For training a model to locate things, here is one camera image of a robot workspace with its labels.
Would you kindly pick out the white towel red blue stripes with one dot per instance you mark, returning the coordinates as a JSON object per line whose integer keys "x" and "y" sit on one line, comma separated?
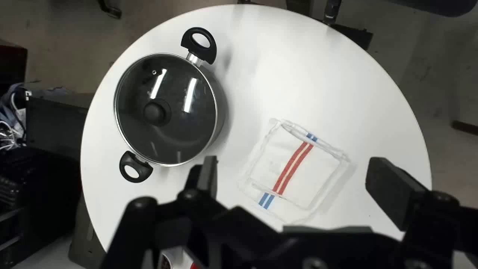
{"x": 291, "y": 172}

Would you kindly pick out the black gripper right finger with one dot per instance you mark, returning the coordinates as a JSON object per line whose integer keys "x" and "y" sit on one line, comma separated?
{"x": 421, "y": 213}

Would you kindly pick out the black cooking pot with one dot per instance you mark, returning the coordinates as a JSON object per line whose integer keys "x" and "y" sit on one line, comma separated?
{"x": 202, "y": 51}

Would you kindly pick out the glass pot lid black knob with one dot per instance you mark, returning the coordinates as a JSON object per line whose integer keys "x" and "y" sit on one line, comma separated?
{"x": 166, "y": 109}

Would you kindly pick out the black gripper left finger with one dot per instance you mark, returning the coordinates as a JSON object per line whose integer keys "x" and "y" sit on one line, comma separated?
{"x": 148, "y": 227}

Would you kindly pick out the round white table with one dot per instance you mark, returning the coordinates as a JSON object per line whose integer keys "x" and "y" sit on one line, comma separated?
{"x": 272, "y": 64}

